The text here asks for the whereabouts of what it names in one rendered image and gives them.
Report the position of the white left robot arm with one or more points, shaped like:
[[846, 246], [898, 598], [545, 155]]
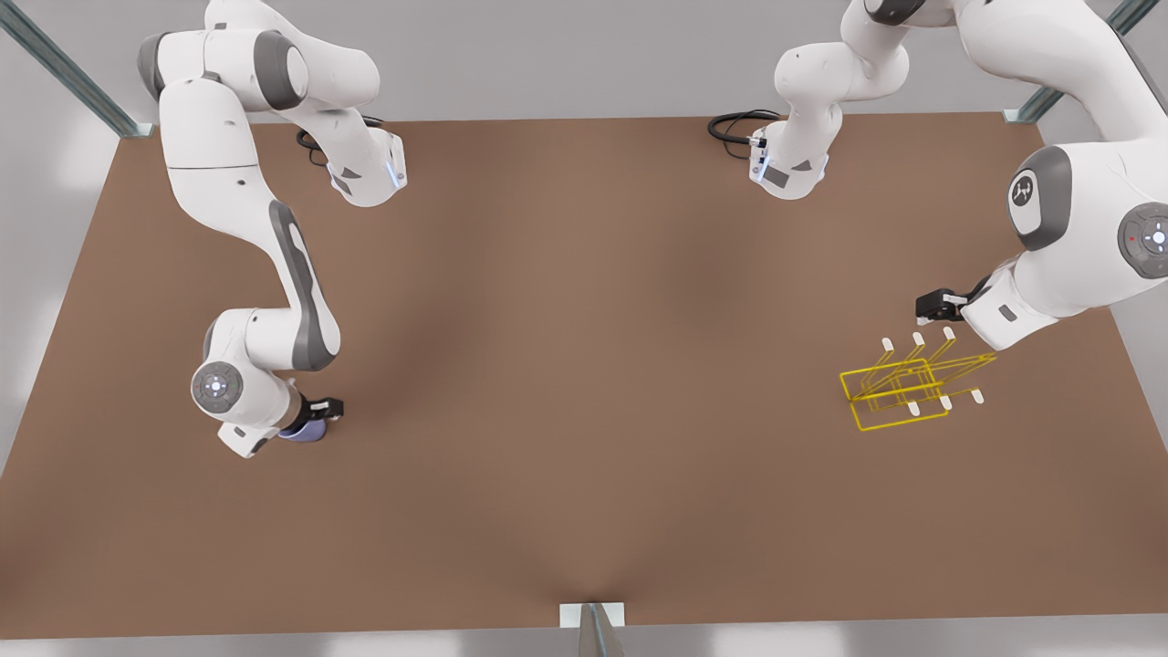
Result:
[[1086, 228]]

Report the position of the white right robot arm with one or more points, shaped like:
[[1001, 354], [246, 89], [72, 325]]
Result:
[[219, 164]]

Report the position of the silver frame post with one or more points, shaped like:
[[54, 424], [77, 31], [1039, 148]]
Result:
[[598, 631], [1072, 68], [68, 68]]

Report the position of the lavender blue cup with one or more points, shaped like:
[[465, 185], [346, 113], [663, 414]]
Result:
[[305, 428]]

